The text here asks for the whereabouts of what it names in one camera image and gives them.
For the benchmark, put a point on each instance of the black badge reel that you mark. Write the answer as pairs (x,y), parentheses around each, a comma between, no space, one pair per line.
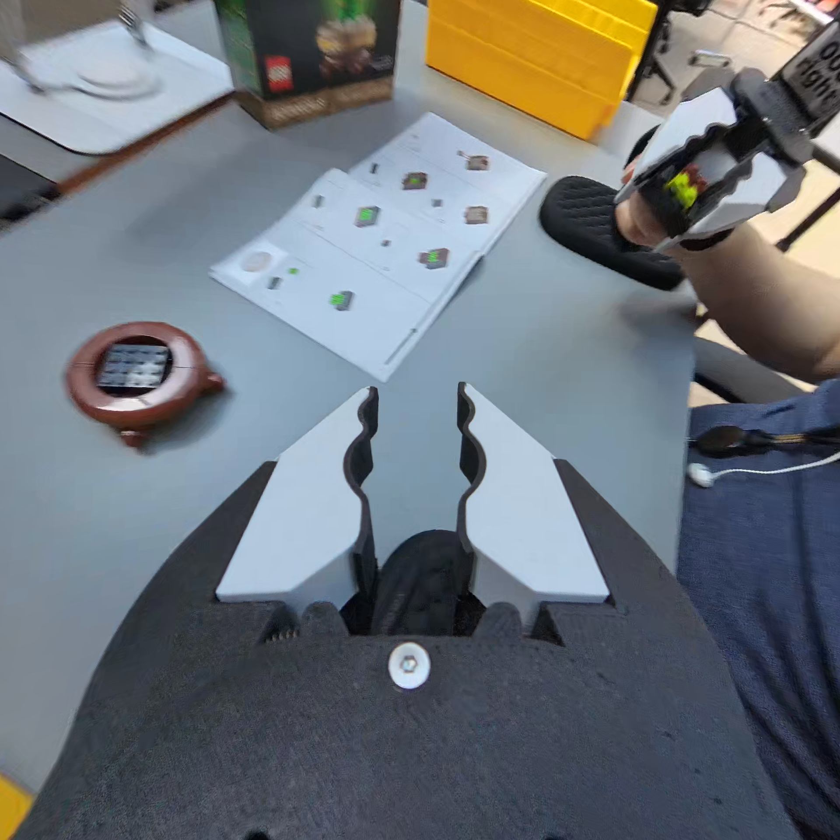
(718,439)

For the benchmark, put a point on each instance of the brown round toy pot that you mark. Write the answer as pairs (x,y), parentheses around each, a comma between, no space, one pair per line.
(79,384)

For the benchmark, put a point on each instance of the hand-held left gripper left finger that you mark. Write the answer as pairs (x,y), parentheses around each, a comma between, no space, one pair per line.
(295,525)

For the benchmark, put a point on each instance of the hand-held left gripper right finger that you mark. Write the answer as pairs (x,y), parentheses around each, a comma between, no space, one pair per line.
(531,525)

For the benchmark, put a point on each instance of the black toy set box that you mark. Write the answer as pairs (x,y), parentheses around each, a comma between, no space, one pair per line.
(295,39)

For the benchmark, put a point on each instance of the black toy brick assembly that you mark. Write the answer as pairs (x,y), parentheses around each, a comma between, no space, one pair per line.
(682,190)

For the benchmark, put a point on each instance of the person's right forearm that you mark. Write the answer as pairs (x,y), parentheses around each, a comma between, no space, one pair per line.
(774,308)

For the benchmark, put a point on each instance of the black chair armrest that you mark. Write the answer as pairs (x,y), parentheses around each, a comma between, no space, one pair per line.
(584,216)

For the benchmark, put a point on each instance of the person's right hand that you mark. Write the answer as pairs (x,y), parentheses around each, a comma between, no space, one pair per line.
(636,223)

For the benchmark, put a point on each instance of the grey desk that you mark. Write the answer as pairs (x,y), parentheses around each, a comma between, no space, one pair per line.
(98,558)

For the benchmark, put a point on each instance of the person's blue shirt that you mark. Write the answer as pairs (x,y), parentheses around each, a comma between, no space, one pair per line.
(774,623)

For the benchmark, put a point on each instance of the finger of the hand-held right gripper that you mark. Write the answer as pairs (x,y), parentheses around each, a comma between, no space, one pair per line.
(676,141)
(748,197)

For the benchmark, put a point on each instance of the yellow plastic bin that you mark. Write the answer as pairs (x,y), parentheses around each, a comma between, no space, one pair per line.
(525,65)

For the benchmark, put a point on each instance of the white instruction booklet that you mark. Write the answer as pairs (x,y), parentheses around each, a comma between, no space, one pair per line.
(341,341)

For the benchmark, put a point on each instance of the white round disc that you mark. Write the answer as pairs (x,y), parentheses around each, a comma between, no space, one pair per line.
(115,82)

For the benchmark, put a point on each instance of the black mesh office chair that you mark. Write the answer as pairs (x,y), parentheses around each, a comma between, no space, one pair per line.
(741,374)

